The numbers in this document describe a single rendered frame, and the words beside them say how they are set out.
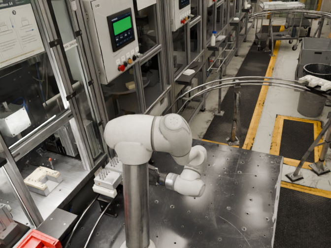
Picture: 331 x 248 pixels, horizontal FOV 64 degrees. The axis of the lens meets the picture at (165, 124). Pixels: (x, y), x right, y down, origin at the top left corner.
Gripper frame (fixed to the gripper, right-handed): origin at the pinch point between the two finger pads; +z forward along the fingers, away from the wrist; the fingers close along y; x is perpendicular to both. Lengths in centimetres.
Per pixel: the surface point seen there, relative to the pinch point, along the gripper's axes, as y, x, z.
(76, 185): 1.0, 23.5, 25.7
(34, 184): 8, 36, 42
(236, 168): -23, -47, -50
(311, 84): -4, -159, -90
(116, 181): 1.2, 12.3, 5.5
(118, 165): 2.6, 1.6, 11.0
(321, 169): -89, -146, -117
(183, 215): -22.3, 3.1, -30.2
